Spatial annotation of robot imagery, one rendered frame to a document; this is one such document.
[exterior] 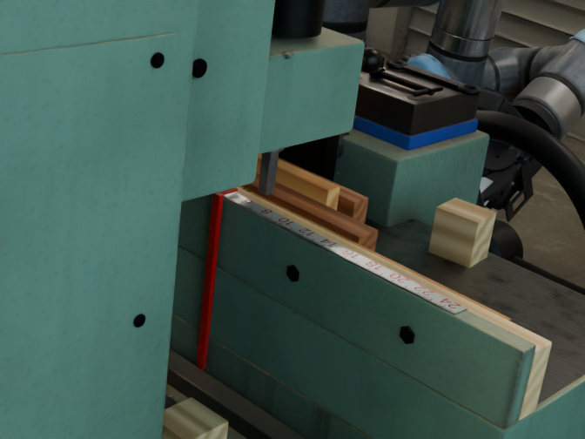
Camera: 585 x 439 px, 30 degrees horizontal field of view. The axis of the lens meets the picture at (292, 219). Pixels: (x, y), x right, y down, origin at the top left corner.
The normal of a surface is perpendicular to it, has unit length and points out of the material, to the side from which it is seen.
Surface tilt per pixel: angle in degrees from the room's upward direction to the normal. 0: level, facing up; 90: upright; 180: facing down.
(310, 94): 90
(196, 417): 0
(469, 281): 0
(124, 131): 90
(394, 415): 90
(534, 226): 0
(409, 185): 90
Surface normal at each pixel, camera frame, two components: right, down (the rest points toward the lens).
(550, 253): 0.12, -0.91
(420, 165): 0.72, 0.36
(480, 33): 0.33, 0.53
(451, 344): -0.69, 0.22
